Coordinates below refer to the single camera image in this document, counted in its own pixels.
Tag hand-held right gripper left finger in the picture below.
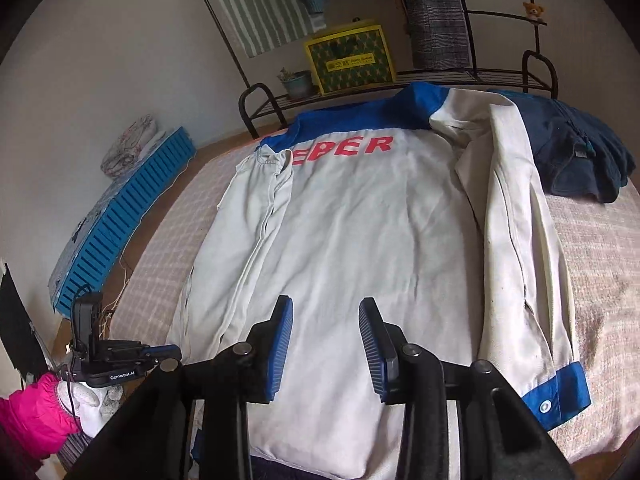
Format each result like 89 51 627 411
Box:
62 295 296 480

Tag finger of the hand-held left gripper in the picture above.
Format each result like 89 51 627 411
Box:
102 340 182 367

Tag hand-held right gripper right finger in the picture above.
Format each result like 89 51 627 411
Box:
357 296 576 480

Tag white and blue jacket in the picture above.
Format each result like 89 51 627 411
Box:
165 81 593 480

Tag person's left forearm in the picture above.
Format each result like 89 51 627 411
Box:
0 371 83 461

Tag dark navy clothes pile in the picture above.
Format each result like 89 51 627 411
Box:
487 89 637 204

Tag black metal clothes rack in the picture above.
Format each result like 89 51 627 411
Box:
182 0 560 139

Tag person's left hand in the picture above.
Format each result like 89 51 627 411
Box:
56 379 124 438

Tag black panel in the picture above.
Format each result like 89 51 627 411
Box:
0 259 48 378

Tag dark striped cloth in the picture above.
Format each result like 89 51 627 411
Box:
57 427 98 463

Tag blue slatted crate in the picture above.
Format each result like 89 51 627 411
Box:
47 127 197 318

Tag floral cloth bundle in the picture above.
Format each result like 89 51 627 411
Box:
100 115 166 177

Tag pink checked blanket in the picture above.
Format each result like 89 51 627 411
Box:
56 132 640 480

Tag small potted plant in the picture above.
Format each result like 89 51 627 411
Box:
277 66 314 100

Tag yellow patterned box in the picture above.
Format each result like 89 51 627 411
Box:
304 20 397 96

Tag grey plaid coat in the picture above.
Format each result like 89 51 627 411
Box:
397 0 473 72

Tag green striped wall hanging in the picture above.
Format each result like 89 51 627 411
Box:
197 0 326 58

